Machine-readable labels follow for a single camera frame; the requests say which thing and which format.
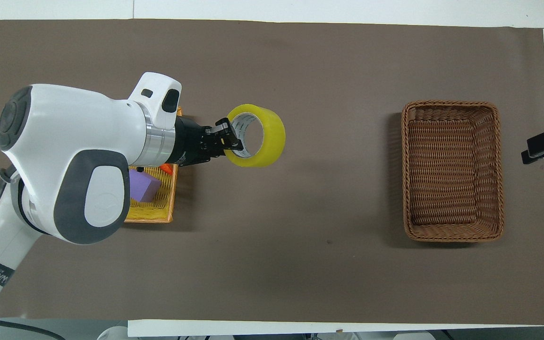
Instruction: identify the yellow wicker basket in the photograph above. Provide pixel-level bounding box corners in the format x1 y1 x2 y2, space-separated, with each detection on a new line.
123 107 181 224

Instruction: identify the yellow tape roll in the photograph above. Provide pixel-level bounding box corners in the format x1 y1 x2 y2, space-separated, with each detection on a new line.
226 104 286 168

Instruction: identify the purple foam block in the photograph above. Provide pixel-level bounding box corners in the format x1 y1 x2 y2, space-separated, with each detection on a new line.
128 170 162 204

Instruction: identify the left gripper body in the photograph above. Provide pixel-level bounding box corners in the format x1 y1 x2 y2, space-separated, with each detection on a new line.
173 116 215 167

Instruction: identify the black cable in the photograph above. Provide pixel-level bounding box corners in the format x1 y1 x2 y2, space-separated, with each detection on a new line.
0 312 54 335

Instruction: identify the brown wicker basket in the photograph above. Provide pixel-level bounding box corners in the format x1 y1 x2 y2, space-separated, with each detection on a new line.
400 100 506 243

